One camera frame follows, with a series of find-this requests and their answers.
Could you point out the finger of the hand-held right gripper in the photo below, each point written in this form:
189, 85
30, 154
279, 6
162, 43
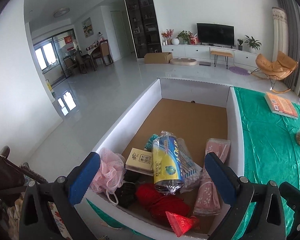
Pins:
296, 201

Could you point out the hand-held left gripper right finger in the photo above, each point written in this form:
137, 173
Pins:
218, 177

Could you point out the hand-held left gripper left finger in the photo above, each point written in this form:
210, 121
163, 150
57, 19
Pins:
85, 177

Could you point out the red envelopes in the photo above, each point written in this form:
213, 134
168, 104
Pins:
207, 195

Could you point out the pink mesh bath pouf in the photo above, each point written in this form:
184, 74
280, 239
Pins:
107, 172

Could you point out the bundle of wooden sticks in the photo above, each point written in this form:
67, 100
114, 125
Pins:
188, 165

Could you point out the black yarn ball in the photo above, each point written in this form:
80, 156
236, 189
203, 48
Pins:
126, 192

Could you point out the black garbage bag roll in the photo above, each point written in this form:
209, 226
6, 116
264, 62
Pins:
167, 162

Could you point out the beige tissue pack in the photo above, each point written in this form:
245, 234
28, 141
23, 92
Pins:
140, 161

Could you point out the red foil packet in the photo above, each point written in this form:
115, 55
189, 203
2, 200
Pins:
181, 223

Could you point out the red yarn ball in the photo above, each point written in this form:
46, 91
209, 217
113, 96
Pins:
155, 200

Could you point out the white cardboard box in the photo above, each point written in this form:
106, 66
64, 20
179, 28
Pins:
197, 90

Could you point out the green satin tablecloth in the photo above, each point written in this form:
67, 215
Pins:
265, 142

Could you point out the orange book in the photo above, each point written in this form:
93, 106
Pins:
282, 105

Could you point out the brown bag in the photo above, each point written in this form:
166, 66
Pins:
5, 172

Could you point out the floral cloth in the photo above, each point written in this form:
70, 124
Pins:
13, 215

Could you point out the orange rocking lounge chair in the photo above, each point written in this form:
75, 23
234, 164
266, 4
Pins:
275, 66

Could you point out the yellow floor item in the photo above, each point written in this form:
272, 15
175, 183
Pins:
49, 85

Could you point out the purple round floor mat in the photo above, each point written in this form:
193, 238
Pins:
239, 70

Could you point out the dark floor scale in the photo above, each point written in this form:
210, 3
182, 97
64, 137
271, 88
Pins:
205, 64

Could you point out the grey curtain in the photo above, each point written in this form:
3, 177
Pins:
290, 42

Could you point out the dark dining chair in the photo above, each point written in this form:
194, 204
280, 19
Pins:
77, 61

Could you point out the beige cat scratcher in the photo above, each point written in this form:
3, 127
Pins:
183, 61

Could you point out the wooden dining table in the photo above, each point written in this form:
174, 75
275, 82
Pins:
91, 53

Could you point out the wooden bench with metal legs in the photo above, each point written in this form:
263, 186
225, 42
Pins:
222, 53

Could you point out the covered floor air conditioner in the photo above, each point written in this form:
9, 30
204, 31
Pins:
280, 35

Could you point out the large green potted plant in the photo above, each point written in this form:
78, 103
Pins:
252, 42

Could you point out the wooden dining chair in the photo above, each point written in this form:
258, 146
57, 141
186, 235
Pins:
105, 52

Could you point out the sliding glass door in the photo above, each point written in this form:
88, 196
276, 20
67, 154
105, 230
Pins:
50, 55

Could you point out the white tv cabinet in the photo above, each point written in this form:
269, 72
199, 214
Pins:
187, 51

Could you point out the small green potted plant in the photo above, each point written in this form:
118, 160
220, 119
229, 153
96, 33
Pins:
240, 44

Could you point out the brown cardboard box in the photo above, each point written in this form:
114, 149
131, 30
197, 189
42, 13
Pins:
156, 58

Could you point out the red door decoration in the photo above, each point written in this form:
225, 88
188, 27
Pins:
68, 40

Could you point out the round white vase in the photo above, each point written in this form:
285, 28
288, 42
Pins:
175, 41

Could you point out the black television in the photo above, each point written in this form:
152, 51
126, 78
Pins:
215, 34

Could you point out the potted plant with red decorations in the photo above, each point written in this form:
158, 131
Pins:
185, 36

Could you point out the red flowers in vase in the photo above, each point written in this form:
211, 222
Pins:
167, 36

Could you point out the round ceiling lamp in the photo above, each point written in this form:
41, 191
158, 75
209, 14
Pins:
61, 12

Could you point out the dark glass display cabinet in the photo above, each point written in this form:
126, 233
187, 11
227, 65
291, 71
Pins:
142, 20

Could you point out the framed wall painting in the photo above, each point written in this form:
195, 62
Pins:
87, 27

